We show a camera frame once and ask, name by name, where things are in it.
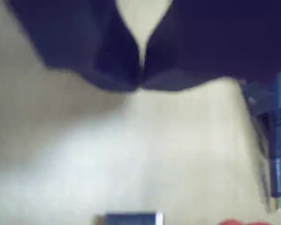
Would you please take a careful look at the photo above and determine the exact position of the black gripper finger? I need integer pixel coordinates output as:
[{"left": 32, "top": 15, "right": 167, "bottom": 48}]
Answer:
[
  {"left": 8, "top": 0, "right": 141, "bottom": 92},
  {"left": 142, "top": 0, "right": 281, "bottom": 91}
]

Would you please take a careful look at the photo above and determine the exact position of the black charging cable coil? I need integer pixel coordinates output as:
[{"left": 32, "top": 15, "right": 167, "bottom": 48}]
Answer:
[{"left": 95, "top": 211, "right": 164, "bottom": 225}]

